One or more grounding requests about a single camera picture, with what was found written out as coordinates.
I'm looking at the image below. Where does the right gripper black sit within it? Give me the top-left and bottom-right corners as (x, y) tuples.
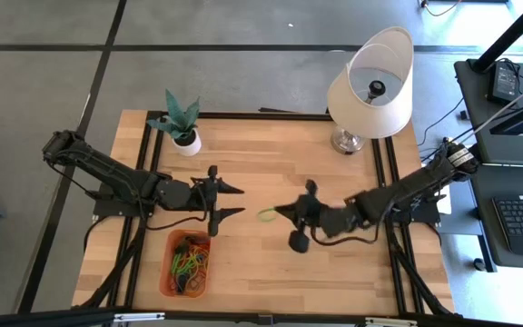
(273, 179), (362, 254)

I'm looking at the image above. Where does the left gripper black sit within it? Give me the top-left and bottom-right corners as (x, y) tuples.
(191, 164), (247, 238)

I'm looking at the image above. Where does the orange rubber band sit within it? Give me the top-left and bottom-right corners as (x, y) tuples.
(188, 243), (212, 297)

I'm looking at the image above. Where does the orange plastic bin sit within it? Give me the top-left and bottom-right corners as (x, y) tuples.
(158, 229), (213, 301)

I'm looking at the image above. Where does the green plant in white pot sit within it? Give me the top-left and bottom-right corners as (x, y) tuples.
(145, 87), (202, 158)

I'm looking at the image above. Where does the white shade silver table lamp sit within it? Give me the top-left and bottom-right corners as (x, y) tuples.
(326, 25), (416, 156)

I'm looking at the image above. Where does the white paper sheet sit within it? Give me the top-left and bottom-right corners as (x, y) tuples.
(436, 193), (453, 215)

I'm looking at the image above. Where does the black desk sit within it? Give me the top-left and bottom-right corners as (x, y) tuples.
(438, 57), (523, 273)

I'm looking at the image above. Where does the black power adapter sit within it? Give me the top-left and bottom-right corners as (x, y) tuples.
(487, 60), (522, 106)

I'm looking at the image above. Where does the thick black pole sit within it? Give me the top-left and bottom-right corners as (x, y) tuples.
(469, 0), (523, 74)

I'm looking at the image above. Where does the left wrist camera black cable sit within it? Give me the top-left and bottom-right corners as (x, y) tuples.
(145, 190), (212, 232)

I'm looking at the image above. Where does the wrist camera black cable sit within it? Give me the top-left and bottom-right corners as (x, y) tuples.
(145, 190), (212, 232)
(309, 213), (383, 247)

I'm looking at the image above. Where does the right wrist camera black cable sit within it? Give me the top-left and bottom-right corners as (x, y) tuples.
(309, 213), (383, 247)

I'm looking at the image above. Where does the black frame rail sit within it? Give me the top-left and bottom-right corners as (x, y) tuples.
(384, 135), (426, 315)
(123, 118), (165, 310)
(147, 110), (335, 123)
(105, 111), (153, 310)
(370, 135), (409, 315)

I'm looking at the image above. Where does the black overhead frame bar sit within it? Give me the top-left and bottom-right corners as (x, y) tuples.
(0, 307), (523, 327)

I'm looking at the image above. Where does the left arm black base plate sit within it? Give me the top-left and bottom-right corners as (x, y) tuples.
(84, 180), (158, 219)

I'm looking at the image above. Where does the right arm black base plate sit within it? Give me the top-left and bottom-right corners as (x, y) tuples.
(376, 186), (443, 225)

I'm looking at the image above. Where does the silver metal bracket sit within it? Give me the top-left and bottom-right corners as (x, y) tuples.
(364, 316), (419, 327)
(113, 312), (166, 324)

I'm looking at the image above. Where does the black diagonal frame strut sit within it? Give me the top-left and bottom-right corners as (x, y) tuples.
(73, 217), (147, 310)
(389, 229), (457, 318)

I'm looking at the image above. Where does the black floor cable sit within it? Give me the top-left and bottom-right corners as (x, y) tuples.
(418, 96), (467, 147)

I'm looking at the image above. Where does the thin white cord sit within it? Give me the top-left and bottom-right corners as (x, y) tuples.
(465, 72), (523, 140)

